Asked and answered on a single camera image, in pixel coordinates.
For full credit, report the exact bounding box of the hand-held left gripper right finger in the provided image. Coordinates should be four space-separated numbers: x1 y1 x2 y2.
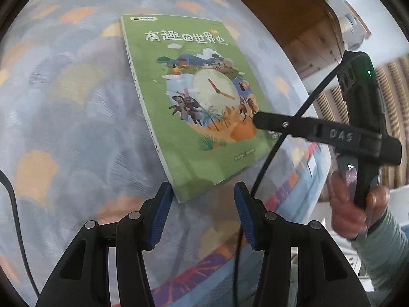
234 182 373 307

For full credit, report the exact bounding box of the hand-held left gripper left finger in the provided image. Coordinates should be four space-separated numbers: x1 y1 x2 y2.
35 182 175 307

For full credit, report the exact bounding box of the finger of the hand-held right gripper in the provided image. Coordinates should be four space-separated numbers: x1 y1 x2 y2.
252 111 320 140

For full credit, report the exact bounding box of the green cover book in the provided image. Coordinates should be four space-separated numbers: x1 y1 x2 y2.
120 14 282 204

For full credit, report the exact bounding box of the person's right hand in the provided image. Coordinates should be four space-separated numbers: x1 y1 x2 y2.
330 169 391 241

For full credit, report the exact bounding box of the brown striped rug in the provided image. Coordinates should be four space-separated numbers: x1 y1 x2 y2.
314 56 409 190

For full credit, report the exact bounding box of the white storage box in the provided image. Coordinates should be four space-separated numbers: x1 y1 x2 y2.
338 0 373 49

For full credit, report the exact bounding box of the brown wooden cabinet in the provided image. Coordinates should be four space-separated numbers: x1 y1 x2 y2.
229 0 346 79

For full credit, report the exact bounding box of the printed leaf pattern tablecloth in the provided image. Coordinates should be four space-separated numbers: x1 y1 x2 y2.
0 0 333 307

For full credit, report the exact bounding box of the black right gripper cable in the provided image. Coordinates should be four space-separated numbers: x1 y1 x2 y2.
233 54 349 307

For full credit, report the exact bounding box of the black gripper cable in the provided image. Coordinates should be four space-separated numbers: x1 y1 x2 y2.
0 169 41 299
233 54 349 307

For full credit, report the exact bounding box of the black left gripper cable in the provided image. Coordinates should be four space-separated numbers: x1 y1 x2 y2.
0 169 41 299

